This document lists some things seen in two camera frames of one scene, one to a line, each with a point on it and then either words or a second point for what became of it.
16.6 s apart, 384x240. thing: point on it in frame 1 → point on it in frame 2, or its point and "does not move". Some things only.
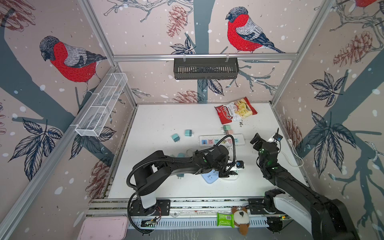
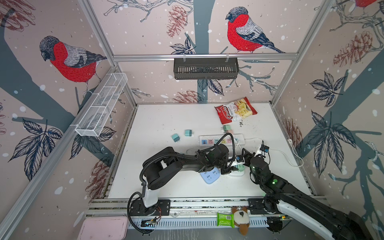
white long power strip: x=211 y=140 does not move
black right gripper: x=260 y=143 → x=247 y=155
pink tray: x=104 y=228 does not move
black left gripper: x=226 y=158 does not move
